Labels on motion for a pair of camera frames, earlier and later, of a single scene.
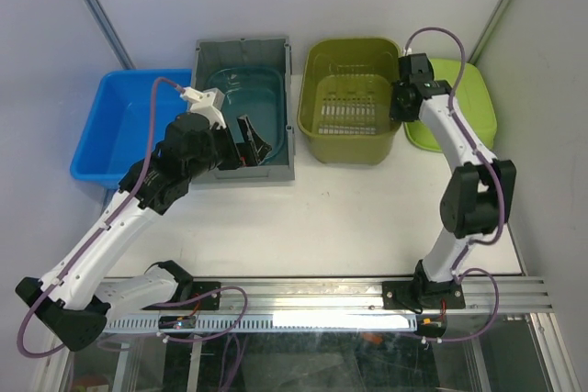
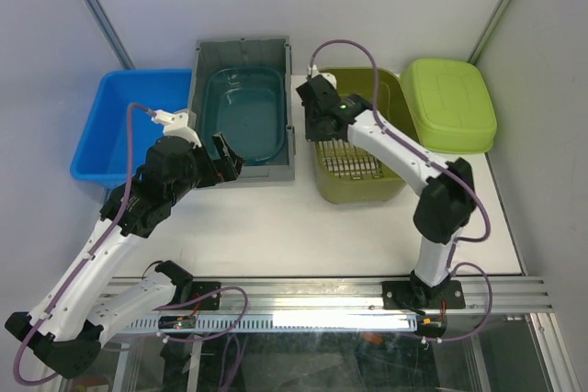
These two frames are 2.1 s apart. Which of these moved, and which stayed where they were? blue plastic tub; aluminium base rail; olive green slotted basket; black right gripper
Moved: olive green slotted basket; black right gripper
Stayed: blue plastic tub; aluminium base rail
